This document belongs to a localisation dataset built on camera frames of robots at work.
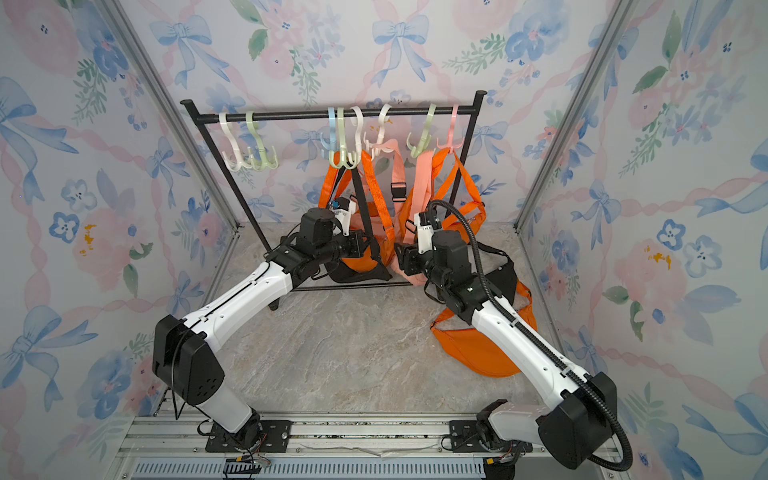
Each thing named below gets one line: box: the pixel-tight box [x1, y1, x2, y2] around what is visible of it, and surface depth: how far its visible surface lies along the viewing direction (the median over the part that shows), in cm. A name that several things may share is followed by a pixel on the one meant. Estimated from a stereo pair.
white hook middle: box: [349, 106, 364, 168], surface depth 69 cm
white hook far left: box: [219, 112, 253, 172], surface depth 66 cm
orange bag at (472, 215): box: [401, 148, 487, 243], surface depth 77 cm
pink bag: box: [351, 139, 435, 286], surface depth 78 cm
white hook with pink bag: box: [363, 103, 394, 159], surface depth 71 cm
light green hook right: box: [406, 103, 437, 158], surface depth 73 cm
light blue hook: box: [320, 107, 337, 151], surface depth 65 cm
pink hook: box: [436, 104, 465, 154], surface depth 72 cm
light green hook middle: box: [329, 107, 356, 170], surface depth 68 cm
